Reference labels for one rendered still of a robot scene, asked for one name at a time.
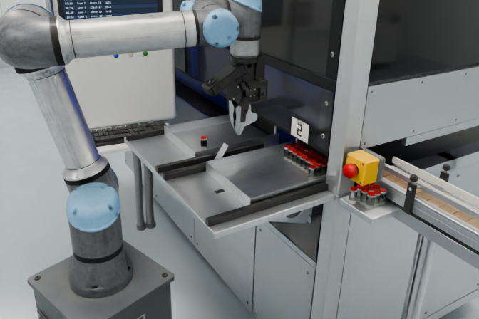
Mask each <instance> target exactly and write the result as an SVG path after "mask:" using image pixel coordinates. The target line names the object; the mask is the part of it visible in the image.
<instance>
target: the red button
mask: <svg viewBox="0 0 479 319"><path fill-rule="evenodd" d="M343 173H344V176H345V177H346V178H349V179H351V178H354V177H356V175H357V168H356V166H355V165H354V164H352V163H349V164H345V165H344V167H343Z"/></svg>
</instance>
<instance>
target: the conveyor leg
mask: <svg viewBox="0 0 479 319"><path fill-rule="evenodd" d="M435 247H436V243H434V242H433V241H431V240H430V239H428V238H426V237H425V236H423V235H421V234H420V233H418V238H417V242H416V249H415V252H414V256H413V263H412V267H411V272H410V276H409V280H408V287H407V290H406V297H405V301H404V304H403V310H402V314H401V319H419V316H420V313H421V307H422V303H423V297H424V294H425V291H426V285H427V281H428V276H429V272H430V269H431V263H432V260H433V254H434V250H435Z"/></svg>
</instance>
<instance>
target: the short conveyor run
mask: <svg viewBox="0 0 479 319"><path fill-rule="evenodd" d="M392 162H393V163H394V164H395V165H392V166H390V165H388V164H386V163H385V165H384V170H383V179H381V181H379V182H374V183H375V184H378V185H380V186H381V188H385V189H386V190H387V191H386V201H387V202H389V203H391V204H392V205H394V206H396V207H398V208H399V209H400V212H399V215H397V216H394V218H395V219H398V220H399V221H400V222H402V223H404V224H405V225H407V226H409V227H410V228H412V229H413V230H415V231H417V232H418V233H420V234H421V235H423V236H425V237H426V238H428V239H430V240H431V241H433V242H434V243H436V244H438V245H439V246H441V247H442V248H444V249H445V250H447V251H449V252H451V253H452V254H454V255H455V256H457V257H458V258H460V259H462V260H463V261H465V262H466V263H468V264H470V265H471V266H473V267H475V268H476V269H478V270H479V197H477V196H475V195H473V194H471V193H469V192H467V191H465V190H463V189H460V188H458V187H456V186H454V185H452V184H450V183H448V179H449V176H450V174H449V173H447V171H449V170H450V165H449V164H443V167H442V169H443V170H444V171H441V174H440V177H436V176H434V175H432V174H429V173H427V172H425V171H423V170H422V169H419V168H417V167H415V166H413V165H412V164H409V163H407V162H405V161H403V160H402V159H399V158H397V157H393V159H392Z"/></svg>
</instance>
